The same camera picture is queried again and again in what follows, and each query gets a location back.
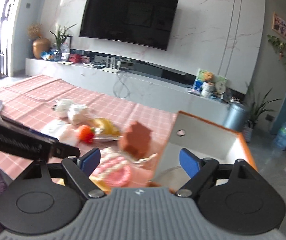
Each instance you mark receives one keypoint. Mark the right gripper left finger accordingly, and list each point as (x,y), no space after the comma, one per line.
(78,171)

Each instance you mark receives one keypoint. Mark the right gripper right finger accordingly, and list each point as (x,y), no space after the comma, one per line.
(200,171)

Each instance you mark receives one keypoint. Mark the orange white storage box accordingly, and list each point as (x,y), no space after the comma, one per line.
(204,139)

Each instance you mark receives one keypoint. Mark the pink checkered tablecloth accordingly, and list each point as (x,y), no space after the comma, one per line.
(30,103)

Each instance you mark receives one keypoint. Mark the yellow snack bag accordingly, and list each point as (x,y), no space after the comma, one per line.
(105,129)

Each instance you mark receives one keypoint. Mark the grey metal trash bin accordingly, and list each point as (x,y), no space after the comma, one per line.
(236,116)

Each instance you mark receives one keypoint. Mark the teddy bear toy stack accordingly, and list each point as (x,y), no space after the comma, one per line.
(207,86)

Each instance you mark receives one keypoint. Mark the round paper fan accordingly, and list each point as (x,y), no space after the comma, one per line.
(220,87)

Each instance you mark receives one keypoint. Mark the green picture book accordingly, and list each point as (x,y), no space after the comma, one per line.
(200,79)

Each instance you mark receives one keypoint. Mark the potted floor plant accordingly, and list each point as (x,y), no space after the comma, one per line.
(257,106)

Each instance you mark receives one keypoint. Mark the white marble TV cabinet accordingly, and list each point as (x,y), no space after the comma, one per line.
(144,90)

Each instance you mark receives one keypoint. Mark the blue water bottle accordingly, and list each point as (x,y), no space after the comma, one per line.
(280,139)

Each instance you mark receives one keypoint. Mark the golden vase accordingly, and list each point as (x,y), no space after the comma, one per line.
(40,45)

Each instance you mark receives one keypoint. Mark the green plant in glass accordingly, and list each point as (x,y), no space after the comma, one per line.
(60,35)

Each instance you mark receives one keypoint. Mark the red gift box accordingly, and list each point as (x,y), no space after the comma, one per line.
(75,58)

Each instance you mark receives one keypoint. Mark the white wifi router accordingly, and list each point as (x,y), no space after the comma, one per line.
(112,65)

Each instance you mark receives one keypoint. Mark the hanging ivy plant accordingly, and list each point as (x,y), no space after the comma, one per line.
(279,48)

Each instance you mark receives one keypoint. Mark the black wall television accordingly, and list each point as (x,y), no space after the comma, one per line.
(143,22)

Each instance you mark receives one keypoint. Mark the framed wall picture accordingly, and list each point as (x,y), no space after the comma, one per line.
(279,25)

